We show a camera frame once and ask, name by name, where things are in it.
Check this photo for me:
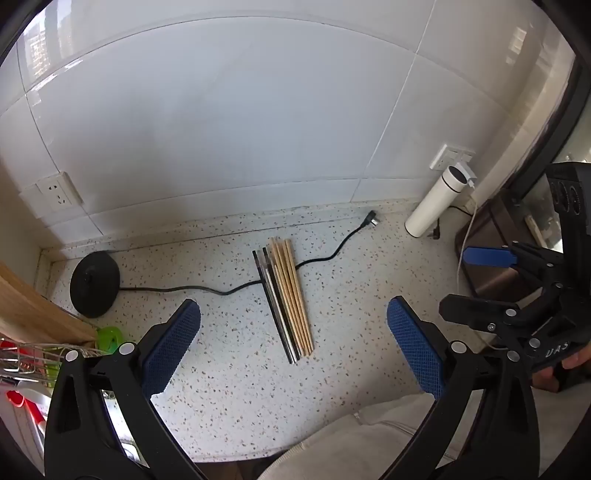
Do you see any green plastic item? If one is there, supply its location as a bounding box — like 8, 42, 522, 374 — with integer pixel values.
95, 326, 127, 355

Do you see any person's beige sweater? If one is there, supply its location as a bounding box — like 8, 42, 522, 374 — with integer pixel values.
256, 392, 490, 480

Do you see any white thermos bottle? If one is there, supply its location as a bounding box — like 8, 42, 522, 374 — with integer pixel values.
405, 166, 469, 239

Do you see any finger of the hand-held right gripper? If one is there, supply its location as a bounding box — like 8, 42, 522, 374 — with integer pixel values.
464, 242, 566, 289
438, 286, 573, 352

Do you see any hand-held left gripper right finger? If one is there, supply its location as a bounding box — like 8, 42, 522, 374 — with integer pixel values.
387, 296, 541, 480

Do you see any red plastic item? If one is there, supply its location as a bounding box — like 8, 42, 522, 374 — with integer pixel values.
6, 389, 49, 425

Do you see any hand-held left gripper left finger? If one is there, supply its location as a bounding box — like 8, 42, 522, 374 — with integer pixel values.
44, 299, 204, 480

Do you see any wooden cutting board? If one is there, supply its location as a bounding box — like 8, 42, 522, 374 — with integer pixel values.
0, 261, 98, 344

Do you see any metal wire rack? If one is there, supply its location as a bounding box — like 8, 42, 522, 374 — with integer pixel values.
0, 339, 107, 386

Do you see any wooden chopstick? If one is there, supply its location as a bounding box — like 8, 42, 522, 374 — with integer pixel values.
285, 238, 316, 354
274, 237, 309, 357
269, 239, 305, 359
280, 238, 312, 355

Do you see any black round kettle base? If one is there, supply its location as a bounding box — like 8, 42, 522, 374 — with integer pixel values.
69, 251, 122, 319

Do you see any dark countertop appliance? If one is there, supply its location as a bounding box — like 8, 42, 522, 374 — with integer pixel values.
455, 178, 566, 303

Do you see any white wall socket with charger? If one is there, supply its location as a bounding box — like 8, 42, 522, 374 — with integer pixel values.
429, 144, 481, 190

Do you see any person's right hand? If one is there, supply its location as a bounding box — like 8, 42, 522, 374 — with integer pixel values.
531, 344, 591, 391

